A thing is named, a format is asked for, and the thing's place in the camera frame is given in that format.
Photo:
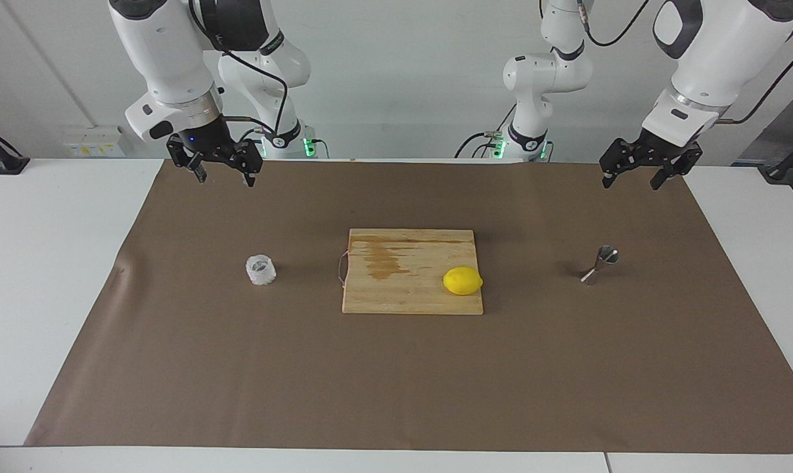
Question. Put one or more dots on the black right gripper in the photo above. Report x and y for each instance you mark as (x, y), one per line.
(209, 138)

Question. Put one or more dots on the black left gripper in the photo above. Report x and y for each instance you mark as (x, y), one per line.
(662, 151)

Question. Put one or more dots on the steel jigger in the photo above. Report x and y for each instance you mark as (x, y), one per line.
(608, 255)

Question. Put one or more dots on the clear glass cup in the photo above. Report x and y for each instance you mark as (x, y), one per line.
(260, 274)

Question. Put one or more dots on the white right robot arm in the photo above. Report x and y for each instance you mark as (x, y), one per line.
(166, 52)

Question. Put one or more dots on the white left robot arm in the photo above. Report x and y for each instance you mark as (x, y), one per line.
(718, 59)

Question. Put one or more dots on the black stand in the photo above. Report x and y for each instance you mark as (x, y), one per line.
(12, 164)
(780, 172)

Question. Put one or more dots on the brown paper table mat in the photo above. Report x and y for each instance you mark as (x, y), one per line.
(238, 368)

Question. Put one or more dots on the yellow lemon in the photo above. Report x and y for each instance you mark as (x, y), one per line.
(462, 281)

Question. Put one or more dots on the wooden cutting board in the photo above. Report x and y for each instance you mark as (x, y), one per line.
(422, 301)

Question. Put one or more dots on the white wall socket box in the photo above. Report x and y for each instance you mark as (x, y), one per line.
(94, 141)

